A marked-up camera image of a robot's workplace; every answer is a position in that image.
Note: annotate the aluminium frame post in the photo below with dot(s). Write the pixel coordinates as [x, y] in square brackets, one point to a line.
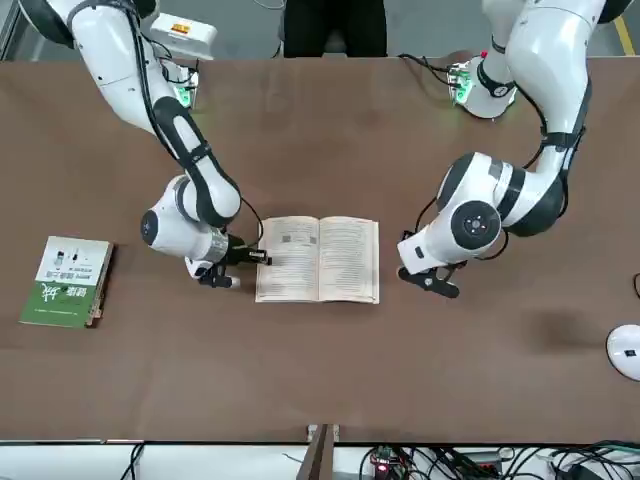
[322, 452]

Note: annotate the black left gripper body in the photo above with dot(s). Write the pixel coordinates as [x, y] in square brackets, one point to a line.
[434, 282]

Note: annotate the green and white book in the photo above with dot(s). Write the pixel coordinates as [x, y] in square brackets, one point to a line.
[65, 280]

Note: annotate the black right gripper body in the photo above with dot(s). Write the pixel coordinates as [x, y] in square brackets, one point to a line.
[239, 251]

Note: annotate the white paperback book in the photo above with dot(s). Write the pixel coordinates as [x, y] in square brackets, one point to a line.
[320, 260]

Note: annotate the white desk lamp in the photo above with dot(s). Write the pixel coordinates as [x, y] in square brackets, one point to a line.
[625, 350]

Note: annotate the small circuit board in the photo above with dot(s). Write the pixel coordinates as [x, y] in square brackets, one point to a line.
[382, 462]

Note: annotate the person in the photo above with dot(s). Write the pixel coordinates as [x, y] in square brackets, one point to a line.
[350, 25]

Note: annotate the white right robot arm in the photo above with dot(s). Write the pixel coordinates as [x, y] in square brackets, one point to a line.
[115, 60]

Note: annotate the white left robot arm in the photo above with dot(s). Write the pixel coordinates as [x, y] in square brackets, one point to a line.
[545, 60]

